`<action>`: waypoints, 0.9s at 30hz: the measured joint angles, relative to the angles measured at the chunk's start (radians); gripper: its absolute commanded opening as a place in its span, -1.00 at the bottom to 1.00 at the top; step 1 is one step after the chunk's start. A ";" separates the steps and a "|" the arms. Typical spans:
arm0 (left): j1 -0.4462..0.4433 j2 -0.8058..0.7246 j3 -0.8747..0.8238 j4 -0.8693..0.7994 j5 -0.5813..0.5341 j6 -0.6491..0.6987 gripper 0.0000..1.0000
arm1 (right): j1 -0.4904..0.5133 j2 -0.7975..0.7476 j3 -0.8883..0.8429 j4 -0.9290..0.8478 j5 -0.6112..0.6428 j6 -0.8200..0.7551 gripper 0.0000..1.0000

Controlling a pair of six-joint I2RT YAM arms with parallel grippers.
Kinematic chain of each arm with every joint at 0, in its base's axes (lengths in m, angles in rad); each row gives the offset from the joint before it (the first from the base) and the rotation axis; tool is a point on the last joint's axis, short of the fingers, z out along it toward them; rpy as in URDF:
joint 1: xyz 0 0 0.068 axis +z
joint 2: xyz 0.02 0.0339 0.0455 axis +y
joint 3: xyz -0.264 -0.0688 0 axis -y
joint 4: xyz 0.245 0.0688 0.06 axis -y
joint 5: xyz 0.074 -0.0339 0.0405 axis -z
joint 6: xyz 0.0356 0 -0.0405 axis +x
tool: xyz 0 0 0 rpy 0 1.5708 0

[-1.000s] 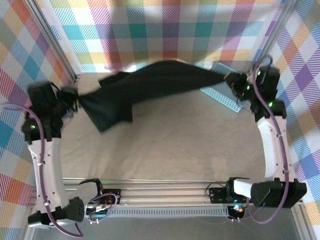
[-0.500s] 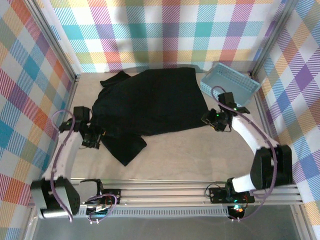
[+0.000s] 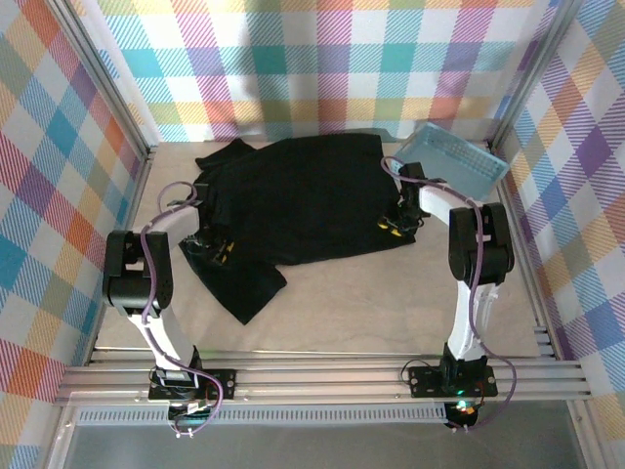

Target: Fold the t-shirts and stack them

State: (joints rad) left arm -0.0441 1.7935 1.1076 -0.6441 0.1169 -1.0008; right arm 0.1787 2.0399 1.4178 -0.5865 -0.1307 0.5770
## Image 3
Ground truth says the aluminium corner post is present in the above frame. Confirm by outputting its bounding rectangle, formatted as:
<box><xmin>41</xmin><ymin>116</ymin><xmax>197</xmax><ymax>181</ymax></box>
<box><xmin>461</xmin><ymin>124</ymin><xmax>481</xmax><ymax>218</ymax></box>
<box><xmin>485</xmin><ymin>0</ymin><xmax>585</xmax><ymax>152</ymax></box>
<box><xmin>46</xmin><ymin>0</ymin><xmax>160</xmax><ymax>165</ymax></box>

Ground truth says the light blue perforated plastic basket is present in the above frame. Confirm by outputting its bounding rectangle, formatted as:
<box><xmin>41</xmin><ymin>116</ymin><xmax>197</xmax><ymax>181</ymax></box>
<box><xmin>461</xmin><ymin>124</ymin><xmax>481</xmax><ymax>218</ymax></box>
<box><xmin>393</xmin><ymin>121</ymin><xmax>511</xmax><ymax>201</ymax></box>

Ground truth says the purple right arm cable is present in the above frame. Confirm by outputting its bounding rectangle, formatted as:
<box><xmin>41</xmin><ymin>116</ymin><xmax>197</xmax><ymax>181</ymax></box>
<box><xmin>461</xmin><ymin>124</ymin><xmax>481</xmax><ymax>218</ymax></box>
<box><xmin>379</xmin><ymin>154</ymin><xmax>519</xmax><ymax>434</ymax></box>

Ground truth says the long aluminium base rail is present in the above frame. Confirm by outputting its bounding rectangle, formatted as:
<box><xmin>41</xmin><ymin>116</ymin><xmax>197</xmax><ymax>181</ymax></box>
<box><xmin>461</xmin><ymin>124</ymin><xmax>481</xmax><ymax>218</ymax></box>
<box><xmin>53</xmin><ymin>359</ymin><xmax>595</xmax><ymax>407</ymax></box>

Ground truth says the grey slotted cable duct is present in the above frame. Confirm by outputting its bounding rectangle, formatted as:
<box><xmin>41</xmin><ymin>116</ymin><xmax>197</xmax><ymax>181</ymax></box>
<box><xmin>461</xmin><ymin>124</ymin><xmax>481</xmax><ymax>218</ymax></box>
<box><xmin>75</xmin><ymin>404</ymin><xmax>450</xmax><ymax>427</ymax></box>

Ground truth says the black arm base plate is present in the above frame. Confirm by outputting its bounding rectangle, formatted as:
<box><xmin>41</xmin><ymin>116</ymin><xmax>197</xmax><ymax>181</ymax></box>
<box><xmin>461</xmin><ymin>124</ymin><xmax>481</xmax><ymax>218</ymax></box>
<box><xmin>147</xmin><ymin>368</ymin><xmax>239</xmax><ymax>402</ymax></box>
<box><xmin>407</xmin><ymin>363</ymin><xmax>499</xmax><ymax>400</ymax></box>

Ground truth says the small controller board with wires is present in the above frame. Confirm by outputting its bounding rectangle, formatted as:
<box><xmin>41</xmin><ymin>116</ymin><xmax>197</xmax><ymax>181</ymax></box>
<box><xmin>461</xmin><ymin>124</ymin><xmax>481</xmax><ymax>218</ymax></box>
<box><xmin>168</xmin><ymin>400</ymin><xmax>219</xmax><ymax>440</ymax></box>
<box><xmin>446</xmin><ymin>398</ymin><xmax>484</xmax><ymax>434</ymax></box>

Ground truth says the aluminium side rail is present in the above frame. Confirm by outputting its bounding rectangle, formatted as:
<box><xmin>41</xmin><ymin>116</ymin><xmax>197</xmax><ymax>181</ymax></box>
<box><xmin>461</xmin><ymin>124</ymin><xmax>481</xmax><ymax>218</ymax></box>
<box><xmin>487</xmin><ymin>141</ymin><xmax>595</xmax><ymax>375</ymax></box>
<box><xmin>85</xmin><ymin>144</ymin><xmax>160</xmax><ymax>367</ymax></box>

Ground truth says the black t-shirt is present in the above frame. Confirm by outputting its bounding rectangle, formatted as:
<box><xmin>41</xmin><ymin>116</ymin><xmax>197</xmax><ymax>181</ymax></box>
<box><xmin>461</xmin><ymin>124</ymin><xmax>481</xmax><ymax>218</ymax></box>
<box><xmin>178</xmin><ymin>132</ymin><xmax>417</xmax><ymax>326</ymax></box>

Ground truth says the grey metal sheet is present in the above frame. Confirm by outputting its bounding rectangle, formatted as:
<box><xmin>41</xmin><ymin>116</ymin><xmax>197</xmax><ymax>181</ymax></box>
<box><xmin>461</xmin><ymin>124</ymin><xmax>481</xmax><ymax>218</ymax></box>
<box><xmin>46</xmin><ymin>422</ymin><xmax>595</xmax><ymax>469</ymax></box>

